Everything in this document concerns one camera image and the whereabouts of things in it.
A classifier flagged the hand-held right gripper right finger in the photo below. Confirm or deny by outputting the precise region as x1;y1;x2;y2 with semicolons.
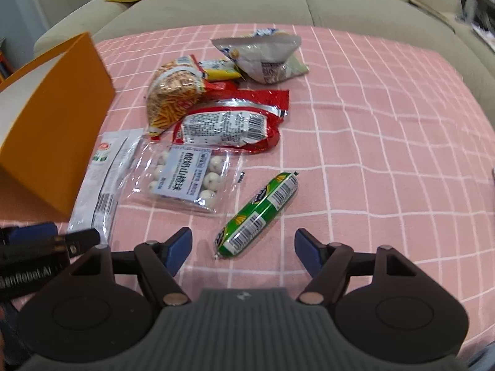
295;228;420;305

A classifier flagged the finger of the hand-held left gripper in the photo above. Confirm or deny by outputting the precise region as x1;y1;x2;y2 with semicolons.
56;229;101;258
0;222;58;247

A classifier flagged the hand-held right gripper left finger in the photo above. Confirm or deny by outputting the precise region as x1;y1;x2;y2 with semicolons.
69;227;193;306

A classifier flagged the white long snack packet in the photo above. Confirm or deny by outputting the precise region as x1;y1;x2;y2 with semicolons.
67;129;144;246

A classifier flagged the green sausage stick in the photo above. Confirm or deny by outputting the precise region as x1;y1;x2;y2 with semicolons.
214;171;299;259

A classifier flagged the orange cardboard box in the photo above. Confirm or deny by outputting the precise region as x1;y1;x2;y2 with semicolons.
0;32;116;221

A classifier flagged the orange fries snack bag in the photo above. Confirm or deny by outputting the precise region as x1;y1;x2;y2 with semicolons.
146;55;207;137

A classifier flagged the silver chip bag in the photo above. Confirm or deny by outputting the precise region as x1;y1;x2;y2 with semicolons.
211;28;303;84

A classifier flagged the clear bag of white balls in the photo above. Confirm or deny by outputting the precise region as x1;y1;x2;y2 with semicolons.
124;141;242;215

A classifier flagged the red snack packet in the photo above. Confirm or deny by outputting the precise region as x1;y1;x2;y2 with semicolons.
172;80;291;155

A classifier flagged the pale green packet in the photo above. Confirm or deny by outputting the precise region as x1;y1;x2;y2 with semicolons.
288;54;310;76

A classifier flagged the yellow snack packet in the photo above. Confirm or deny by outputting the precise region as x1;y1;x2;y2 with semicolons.
199;59;242;82

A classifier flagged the beige sofa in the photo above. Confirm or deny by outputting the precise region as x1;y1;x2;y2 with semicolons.
33;0;495;99

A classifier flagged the pile of books and papers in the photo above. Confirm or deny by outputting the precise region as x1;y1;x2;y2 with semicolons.
452;0;495;53

